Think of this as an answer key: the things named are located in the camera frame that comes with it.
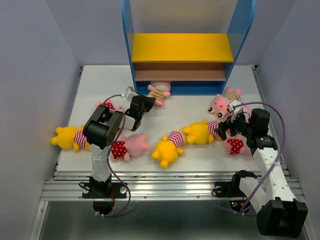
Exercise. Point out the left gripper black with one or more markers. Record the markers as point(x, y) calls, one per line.
point(149, 102)

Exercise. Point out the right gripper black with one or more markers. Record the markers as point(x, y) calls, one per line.
point(223, 126)

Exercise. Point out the pink frog plush striped shirt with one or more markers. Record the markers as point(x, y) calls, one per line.
point(159, 90)

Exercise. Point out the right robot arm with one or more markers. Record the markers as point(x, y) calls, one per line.
point(278, 212)

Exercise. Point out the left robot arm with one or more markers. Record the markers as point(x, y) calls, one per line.
point(102, 130)

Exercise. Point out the brown lower shelf board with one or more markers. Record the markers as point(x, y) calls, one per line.
point(180, 75)

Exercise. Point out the blue wooden toy shelf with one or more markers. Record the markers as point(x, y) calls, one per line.
point(237, 33)

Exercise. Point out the pink pig plush right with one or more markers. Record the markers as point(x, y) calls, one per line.
point(236, 146)

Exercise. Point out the pink pig plush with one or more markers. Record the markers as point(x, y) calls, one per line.
point(236, 146)
point(129, 147)

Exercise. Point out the yellow bear plush right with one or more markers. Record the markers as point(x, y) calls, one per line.
point(200, 133)

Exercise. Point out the yellow bear plush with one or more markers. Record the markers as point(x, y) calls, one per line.
point(70, 137)
point(169, 148)
point(200, 133)

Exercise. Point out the pink pig plush dotted dress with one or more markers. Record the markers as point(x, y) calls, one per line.
point(108, 103)

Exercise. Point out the pink pig plush centre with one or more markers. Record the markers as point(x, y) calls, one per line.
point(129, 147)

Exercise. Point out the yellow bear plush centre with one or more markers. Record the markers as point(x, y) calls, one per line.
point(169, 148)

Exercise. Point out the yellow bear plush left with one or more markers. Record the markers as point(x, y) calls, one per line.
point(70, 137)

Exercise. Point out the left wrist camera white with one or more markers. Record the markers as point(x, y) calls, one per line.
point(129, 94)

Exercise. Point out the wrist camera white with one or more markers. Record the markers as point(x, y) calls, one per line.
point(234, 107)
point(129, 94)

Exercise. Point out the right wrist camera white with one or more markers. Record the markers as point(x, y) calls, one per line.
point(234, 107)

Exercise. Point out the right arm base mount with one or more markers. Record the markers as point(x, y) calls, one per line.
point(236, 197)

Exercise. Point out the aluminium rail frame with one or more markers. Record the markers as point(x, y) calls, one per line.
point(166, 204)

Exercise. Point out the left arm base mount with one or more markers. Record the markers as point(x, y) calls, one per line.
point(104, 196)

